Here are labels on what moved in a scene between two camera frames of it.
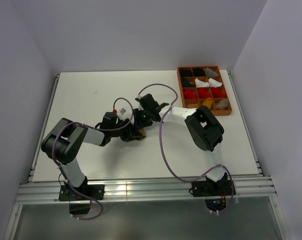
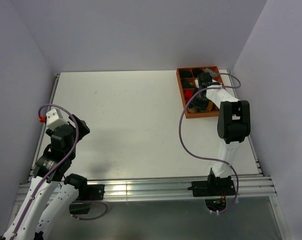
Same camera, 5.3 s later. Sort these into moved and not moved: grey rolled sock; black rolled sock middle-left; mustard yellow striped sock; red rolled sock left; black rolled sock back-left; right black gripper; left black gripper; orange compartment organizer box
Moved: right black gripper; left black gripper
Not moved: mustard yellow striped sock; black rolled sock middle-left; grey rolled sock; orange compartment organizer box; black rolled sock back-left; red rolled sock left
